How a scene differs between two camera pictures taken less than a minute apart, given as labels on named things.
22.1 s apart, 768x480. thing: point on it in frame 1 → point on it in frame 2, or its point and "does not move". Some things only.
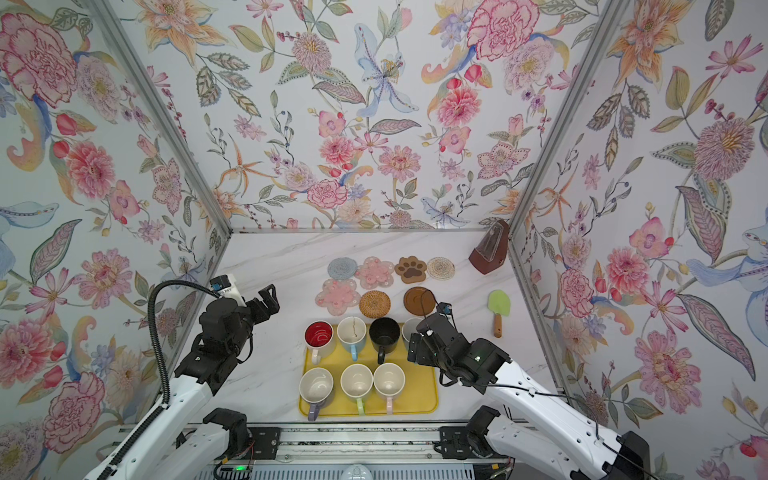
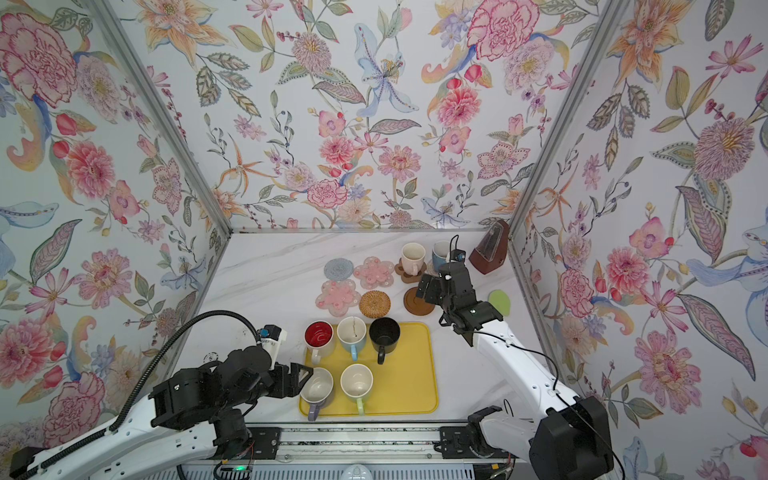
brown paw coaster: [410, 269] does not move
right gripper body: [424, 356] → [435, 294]
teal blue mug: [410, 327] → [440, 254]
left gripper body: [253, 315] → [276, 386]
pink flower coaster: [374, 272] does not move
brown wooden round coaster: [419, 301] does not move
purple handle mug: [315, 386] does not move
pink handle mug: [389, 380] → [412, 257]
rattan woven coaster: [374, 304] does not move
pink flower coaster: [338, 295] does not move
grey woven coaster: [342, 268] does not move
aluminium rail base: [390, 443] does not move
